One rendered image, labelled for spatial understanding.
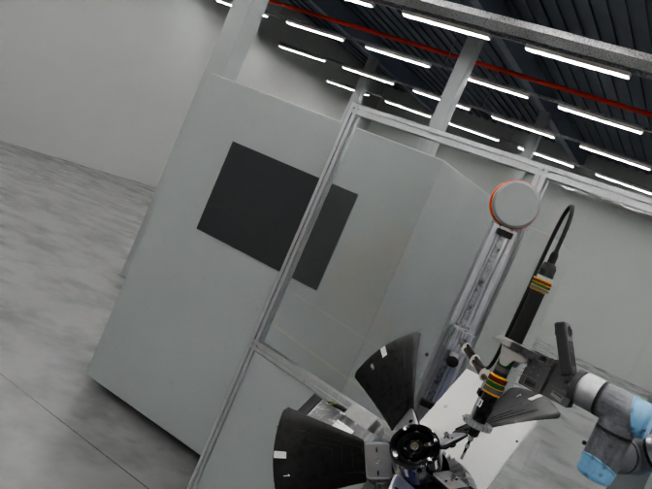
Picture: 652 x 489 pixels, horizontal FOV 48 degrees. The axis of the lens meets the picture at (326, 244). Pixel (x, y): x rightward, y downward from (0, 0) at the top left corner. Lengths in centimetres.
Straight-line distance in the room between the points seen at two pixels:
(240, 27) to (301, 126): 374
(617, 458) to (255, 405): 173
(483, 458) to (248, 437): 125
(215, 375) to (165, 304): 55
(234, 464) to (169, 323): 147
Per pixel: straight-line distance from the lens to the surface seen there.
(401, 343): 197
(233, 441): 310
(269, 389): 298
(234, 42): 768
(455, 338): 228
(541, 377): 165
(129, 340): 455
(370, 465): 183
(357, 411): 207
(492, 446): 208
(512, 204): 238
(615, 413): 161
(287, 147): 407
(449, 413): 214
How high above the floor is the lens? 169
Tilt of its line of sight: 4 degrees down
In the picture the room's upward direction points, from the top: 23 degrees clockwise
